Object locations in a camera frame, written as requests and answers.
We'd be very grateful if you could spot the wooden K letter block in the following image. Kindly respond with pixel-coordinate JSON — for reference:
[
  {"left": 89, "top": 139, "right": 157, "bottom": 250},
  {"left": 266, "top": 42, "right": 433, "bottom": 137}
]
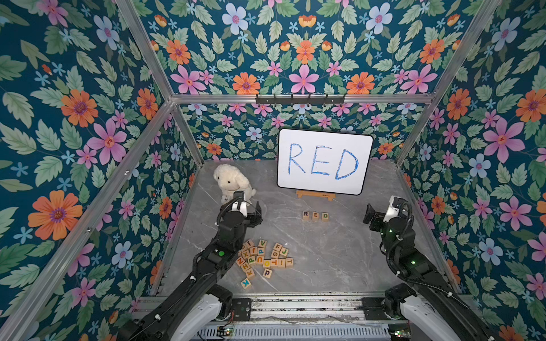
[{"left": 240, "top": 278, "right": 252, "bottom": 290}]

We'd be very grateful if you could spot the whiteboard with RED written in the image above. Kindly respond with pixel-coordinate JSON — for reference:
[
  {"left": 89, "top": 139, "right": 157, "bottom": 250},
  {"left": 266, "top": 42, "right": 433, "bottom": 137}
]
[{"left": 277, "top": 129, "right": 374, "bottom": 196}]

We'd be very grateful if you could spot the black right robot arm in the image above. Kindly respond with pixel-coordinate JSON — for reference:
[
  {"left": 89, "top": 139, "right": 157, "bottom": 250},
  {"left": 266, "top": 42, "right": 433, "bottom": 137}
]
[{"left": 363, "top": 196, "right": 498, "bottom": 340}]

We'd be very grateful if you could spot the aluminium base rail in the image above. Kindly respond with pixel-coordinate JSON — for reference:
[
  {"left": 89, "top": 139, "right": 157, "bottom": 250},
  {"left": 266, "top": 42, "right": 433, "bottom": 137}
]
[{"left": 131, "top": 293, "right": 483, "bottom": 341}]

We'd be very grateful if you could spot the white plush dog toy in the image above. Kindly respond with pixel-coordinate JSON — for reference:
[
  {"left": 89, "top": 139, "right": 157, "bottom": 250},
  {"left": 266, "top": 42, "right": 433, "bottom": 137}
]
[{"left": 213, "top": 164, "right": 257, "bottom": 204}]

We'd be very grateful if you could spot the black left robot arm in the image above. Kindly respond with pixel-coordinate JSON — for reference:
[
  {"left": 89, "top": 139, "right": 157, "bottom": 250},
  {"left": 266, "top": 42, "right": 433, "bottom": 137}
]
[{"left": 117, "top": 191, "right": 262, "bottom": 340}]

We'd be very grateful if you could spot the wooden J letter block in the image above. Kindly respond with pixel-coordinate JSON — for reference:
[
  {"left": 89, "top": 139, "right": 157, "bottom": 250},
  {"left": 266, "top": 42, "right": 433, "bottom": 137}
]
[{"left": 280, "top": 247, "right": 289, "bottom": 258}]

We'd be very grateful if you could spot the black hook rail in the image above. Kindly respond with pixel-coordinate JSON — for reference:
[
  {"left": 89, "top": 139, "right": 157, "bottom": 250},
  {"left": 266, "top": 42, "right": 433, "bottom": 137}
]
[{"left": 255, "top": 94, "right": 346, "bottom": 106}]

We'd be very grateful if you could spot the wooden whiteboard stand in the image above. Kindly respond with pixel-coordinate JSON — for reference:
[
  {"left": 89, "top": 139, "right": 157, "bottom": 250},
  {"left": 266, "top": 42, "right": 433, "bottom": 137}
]
[{"left": 296, "top": 190, "right": 336, "bottom": 201}]

